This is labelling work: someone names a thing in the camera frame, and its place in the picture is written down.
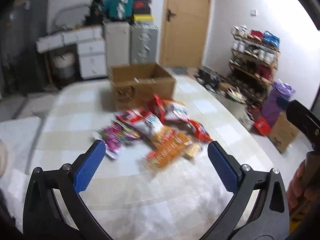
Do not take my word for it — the wooden door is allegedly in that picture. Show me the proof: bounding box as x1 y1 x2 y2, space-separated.
159 0 211 68

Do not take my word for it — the orange cracker packet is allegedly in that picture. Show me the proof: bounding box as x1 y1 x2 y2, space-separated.
145 132 193 171

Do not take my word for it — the wooden shoe rack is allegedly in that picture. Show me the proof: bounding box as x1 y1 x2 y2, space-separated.
227 33 280 106

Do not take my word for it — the red cookie packet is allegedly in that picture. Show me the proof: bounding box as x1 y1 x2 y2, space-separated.
188 120 212 143

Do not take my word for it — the right hand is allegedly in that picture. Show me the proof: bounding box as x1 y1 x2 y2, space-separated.
286 160 319 211

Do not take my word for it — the checked tablecloth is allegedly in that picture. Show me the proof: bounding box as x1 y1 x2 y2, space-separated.
0 74 308 240

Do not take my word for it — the small brown cardboard box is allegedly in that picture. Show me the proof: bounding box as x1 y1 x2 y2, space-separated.
268 112 299 153

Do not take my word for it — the white drawer desk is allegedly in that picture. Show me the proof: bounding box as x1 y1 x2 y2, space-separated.
36 25 107 80

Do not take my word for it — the white red noodle snack bag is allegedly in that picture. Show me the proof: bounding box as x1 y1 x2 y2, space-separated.
162 99 189 123

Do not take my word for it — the yellow black shoe box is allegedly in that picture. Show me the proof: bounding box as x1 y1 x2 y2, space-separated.
133 14 154 23

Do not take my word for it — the woven laundry basket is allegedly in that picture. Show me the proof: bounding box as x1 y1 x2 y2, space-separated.
52 52 75 79

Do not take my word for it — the dark grey refrigerator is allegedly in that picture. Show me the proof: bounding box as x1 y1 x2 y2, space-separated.
1 0 48 95

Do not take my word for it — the beige hard suitcase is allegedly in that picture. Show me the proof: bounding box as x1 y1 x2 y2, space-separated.
104 22 131 67

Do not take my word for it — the red box on floor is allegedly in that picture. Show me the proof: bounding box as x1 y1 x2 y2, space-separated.
254 116 271 136

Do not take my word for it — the silver hard suitcase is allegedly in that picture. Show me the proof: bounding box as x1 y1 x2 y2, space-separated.
130 24 158 64

